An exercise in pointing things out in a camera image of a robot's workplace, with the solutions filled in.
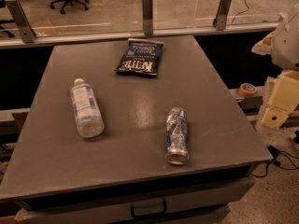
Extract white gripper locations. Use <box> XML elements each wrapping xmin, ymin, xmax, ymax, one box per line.
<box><xmin>262</xmin><ymin>70</ymin><xmax>299</xmax><ymax>129</ymax></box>

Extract clear plastic water bottle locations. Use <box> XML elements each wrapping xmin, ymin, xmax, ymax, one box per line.
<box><xmin>70</xmin><ymin>78</ymin><xmax>105</xmax><ymax>138</ymax></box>

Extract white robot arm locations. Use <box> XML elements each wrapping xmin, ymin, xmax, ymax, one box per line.
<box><xmin>251</xmin><ymin>4</ymin><xmax>299</xmax><ymax>129</ymax></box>

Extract roll of tan tape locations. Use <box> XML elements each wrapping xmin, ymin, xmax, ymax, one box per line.
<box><xmin>239</xmin><ymin>83</ymin><xmax>257</xmax><ymax>97</ymax></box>

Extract silver blue can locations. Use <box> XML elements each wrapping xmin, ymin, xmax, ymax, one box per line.
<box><xmin>165</xmin><ymin>107</ymin><xmax>189</xmax><ymax>165</ymax></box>

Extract blue Kettle chips bag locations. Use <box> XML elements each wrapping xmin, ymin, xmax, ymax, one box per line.
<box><xmin>115</xmin><ymin>38</ymin><xmax>164</xmax><ymax>76</ymax></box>

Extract black floor cable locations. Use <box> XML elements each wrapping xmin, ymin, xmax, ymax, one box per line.
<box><xmin>250</xmin><ymin>145</ymin><xmax>299</xmax><ymax>178</ymax></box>

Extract right metal glass bracket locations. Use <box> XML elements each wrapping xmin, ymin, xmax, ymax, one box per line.
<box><xmin>213</xmin><ymin>0</ymin><xmax>232</xmax><ymax>31</ymax></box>

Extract metal glass bracket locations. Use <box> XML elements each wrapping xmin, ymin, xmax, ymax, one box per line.
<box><xmin>213</xmin><ymin>0</ymin><xmax>232</xmax><ymax>31</ymax></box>
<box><xmin>142</xmin><ymin>0</ymin><xmax>153</xmax><ymax>35</ymax></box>
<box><xmin>6</xmin><ymin>0</ymin><xmax>36</xmax><ymax>43</ymax></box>

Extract grey drawer with handle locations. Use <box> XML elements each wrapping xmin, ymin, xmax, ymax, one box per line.
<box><xmin>15</xmin><ymin>176</ymin><xmax>255</xmax><ymax>224</ymax></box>

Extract middle metal glass bracket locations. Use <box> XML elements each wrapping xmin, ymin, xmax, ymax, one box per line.
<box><xmin>142</xmin><ymin>0</ymin><xmax>153</xmax><ymax>35</ymax></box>

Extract left metal glass bracket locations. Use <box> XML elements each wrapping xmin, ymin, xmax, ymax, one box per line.
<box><xmin>6</xmin><ymin>0</ymin><xmax>36</xmax><ymax>43</ymax></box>

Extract metal rail frame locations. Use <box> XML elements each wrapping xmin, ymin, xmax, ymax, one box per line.
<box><xmin>0</xmin><ymin>21</ymin><xmax>279</xmax><ymax>49</ymax></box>

